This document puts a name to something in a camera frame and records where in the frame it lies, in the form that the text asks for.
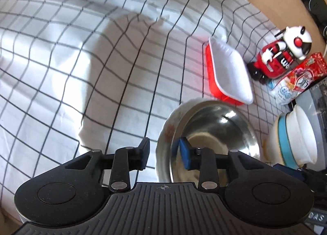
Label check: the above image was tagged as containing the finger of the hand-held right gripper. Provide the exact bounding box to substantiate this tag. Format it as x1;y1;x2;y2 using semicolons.
272;163;306;182

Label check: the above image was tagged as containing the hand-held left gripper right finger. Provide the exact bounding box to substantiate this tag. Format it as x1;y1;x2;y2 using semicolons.
179;137;268;190

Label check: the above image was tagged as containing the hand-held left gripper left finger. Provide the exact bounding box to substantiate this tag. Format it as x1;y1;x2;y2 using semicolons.
65;137;151;192

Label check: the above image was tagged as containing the white floral bowl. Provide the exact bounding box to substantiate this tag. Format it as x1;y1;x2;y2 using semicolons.
156;98;212;183

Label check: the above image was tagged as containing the light blue bowl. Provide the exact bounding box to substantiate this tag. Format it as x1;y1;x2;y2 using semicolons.
277;114;300;169

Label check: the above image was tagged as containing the white bowl with yellow rim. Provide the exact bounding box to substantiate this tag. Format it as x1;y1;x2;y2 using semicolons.
266;119;284;165

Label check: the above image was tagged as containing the plain white bowl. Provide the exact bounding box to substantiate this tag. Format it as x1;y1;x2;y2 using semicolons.
284;104;319;166

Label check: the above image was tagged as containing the stainless steel bowl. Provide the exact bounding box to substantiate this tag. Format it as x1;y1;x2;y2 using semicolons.
171;100;259;184

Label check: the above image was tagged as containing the white computer case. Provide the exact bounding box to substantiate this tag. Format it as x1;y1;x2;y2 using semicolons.
288;76;327;170

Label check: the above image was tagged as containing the red rectangular dish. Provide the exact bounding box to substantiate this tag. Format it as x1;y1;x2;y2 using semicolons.
204;37;254;107

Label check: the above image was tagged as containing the red cereal bag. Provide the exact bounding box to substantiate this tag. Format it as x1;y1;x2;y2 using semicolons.
268;52;327;106

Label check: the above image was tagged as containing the white checkered tablecloth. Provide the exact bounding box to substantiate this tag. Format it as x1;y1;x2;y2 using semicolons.
0;0;294;223

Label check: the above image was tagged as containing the red and white robot toy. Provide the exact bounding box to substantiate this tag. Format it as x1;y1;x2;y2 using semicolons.
246;26;313;86

